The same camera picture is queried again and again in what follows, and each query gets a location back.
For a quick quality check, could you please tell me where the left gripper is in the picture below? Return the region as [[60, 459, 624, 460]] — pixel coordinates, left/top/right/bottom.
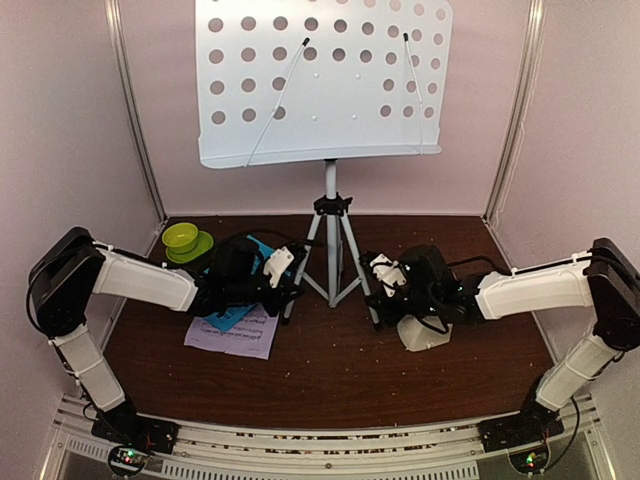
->
[[226, 262, 304, 316]]

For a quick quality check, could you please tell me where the white perforated music stand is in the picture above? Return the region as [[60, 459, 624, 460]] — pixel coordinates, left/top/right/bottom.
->
[[194, 1, 454, 306]]

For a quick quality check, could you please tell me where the blue sheet music page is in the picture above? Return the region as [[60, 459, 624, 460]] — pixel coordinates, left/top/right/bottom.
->
[[202, 235, 274, 332]]

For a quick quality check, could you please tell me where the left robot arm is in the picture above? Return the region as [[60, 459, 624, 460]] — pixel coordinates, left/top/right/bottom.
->
[[26, 226, 307, 444]]

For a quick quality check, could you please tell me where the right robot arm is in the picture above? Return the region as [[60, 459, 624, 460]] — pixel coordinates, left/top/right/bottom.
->
[[360, 238, 639, 442]]

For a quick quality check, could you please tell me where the white metronome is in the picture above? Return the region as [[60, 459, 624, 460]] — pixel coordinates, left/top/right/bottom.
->
[[396, 315, 453, 353]]

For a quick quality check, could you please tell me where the lilac sheet music page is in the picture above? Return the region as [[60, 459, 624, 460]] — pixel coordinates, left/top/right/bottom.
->
[[184, 316, 278, 360]]

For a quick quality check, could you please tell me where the green bowl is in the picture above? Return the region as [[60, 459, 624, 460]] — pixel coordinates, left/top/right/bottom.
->
[[161, 222, 199, 254]]

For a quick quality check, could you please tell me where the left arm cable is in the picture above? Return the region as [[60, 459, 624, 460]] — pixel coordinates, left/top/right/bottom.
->
[[27, 229, 326, 321]]

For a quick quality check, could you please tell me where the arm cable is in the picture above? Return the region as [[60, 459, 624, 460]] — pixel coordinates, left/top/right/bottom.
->
[[444, 252, 601, 281], [27, 229, 326, 321]]

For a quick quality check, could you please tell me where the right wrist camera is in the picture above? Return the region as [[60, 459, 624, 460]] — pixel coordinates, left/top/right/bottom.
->
[[368, 253, 407, 296]]

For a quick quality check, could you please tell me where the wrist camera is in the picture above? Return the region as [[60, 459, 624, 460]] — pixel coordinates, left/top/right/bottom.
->
[[368, 253, 407, 296], [263, 246, 294, 289]]

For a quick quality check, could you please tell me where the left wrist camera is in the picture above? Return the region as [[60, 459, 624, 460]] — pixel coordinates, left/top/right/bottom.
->
[[263, 246, 294, 289]]

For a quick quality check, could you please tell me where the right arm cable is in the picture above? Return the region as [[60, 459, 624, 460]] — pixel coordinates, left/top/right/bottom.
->
[[444, 252, 601, 281]]

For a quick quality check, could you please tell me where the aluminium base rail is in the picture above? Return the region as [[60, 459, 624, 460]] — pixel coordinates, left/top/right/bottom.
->
[[49, 394, 601, 480]]

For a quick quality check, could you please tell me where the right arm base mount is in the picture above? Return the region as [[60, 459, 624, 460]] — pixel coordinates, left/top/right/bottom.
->
[[478, 414, 565, 475]]

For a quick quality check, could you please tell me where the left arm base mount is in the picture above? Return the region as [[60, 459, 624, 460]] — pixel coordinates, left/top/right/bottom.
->
[[91, 416, 179, 478]]

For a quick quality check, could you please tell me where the right aluminium corner post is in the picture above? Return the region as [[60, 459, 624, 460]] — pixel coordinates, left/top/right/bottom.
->
[[484, 0, 546, 229]]

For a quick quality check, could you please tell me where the aluminium corner post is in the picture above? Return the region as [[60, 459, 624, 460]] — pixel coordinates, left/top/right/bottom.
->
[[105, 0, 168, 223], [484, 0, 546, 229]]

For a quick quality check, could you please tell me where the left aluminium corner post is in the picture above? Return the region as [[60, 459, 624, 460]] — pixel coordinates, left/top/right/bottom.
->
[[105, 0, 168, 223]]

